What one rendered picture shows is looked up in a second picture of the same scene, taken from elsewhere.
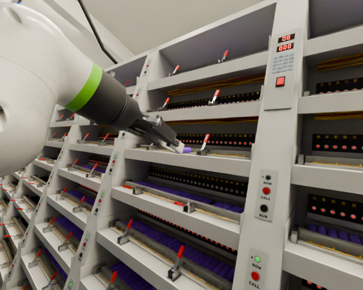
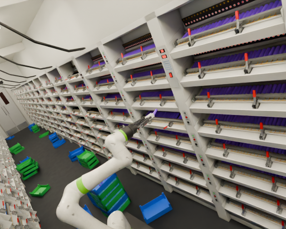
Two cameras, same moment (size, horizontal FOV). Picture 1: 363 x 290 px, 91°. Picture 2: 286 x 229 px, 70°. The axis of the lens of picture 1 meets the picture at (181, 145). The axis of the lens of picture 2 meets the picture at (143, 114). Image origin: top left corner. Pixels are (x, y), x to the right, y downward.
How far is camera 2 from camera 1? 1.17 m
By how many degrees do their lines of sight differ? 38
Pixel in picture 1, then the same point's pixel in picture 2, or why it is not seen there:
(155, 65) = (108, 54)
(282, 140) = (182, 99)
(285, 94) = (175, 81)
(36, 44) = (118, 144)
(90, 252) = (150, 146)
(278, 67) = (166, 67)
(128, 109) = (134, 130)
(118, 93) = (130, 131)
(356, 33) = (184, 52)
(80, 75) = (124, 138)
